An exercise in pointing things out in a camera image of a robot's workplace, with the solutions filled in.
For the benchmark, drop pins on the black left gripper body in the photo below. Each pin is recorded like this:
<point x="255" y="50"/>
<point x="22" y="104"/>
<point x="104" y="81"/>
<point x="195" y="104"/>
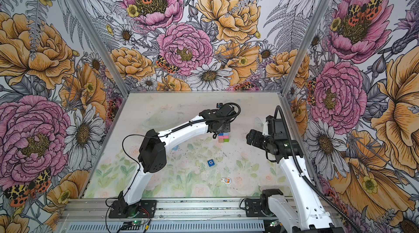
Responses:
<point x="225" y="128"/>

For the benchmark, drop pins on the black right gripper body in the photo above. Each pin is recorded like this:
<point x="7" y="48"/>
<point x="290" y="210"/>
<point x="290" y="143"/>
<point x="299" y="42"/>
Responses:
<point x="260" y="140"/>

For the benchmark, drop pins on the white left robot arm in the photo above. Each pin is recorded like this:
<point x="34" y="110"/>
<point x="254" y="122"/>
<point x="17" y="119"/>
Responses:
<point x="156" y="144"/>

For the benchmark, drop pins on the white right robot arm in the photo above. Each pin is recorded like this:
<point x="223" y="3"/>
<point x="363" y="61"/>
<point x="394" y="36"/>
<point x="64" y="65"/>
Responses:
<point x="307" y="214"/>

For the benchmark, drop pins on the blue letter G block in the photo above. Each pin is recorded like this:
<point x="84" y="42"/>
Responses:
<point x="211" y="163"/>

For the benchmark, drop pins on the green circuit board left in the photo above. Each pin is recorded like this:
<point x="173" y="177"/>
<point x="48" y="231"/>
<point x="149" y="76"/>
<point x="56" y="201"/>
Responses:
<point x="137" y="222"/>

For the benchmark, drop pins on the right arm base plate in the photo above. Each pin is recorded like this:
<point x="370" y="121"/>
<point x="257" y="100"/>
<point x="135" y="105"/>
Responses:
<point x="253" y="208"/>

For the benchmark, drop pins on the grey vented cable duct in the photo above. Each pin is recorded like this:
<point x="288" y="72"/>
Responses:
<point x="207" y="226"/>

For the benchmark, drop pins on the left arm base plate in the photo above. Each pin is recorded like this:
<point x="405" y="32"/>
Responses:
<point x="142" y="209"/>

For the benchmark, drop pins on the aluminium front rail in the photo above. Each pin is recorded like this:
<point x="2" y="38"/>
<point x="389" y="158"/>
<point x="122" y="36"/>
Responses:
<point x="176" y="209"/>

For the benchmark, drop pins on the aluminium corner post right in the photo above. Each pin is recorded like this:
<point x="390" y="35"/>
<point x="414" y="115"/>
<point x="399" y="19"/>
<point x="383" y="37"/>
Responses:
<point x="302" y="50"/>

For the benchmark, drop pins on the aluminium corner post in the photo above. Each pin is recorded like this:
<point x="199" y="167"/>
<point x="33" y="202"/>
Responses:
<point x="302" y="50"/>
<point x="86" y="22"/>

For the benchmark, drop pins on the aluminium corner post left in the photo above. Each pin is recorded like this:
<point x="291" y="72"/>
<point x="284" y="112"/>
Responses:
<point x="86" y="22"/>

